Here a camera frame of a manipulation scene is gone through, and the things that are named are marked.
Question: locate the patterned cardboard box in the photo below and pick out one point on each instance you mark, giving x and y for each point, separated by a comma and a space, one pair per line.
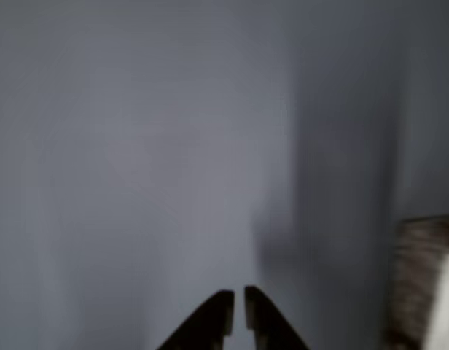
414, 284

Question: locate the grey table mat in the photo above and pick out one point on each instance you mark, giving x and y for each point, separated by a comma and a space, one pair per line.
137, 146

